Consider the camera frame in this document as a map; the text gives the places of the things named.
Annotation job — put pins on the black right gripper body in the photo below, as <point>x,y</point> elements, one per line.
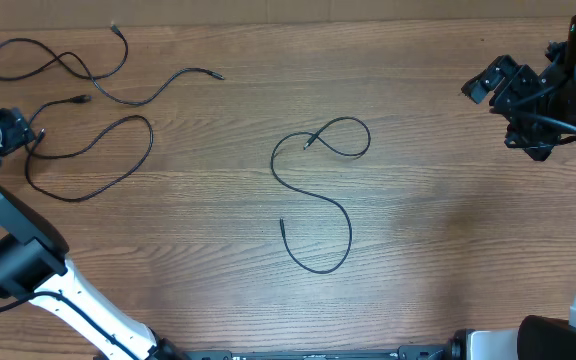
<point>538,137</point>

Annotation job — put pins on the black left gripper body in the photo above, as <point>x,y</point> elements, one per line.
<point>14,129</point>

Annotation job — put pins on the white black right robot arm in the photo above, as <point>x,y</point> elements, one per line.
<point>537,337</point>

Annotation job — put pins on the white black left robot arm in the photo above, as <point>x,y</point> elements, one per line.
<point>35,268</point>

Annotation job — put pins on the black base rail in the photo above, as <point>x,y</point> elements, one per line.
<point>404,352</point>

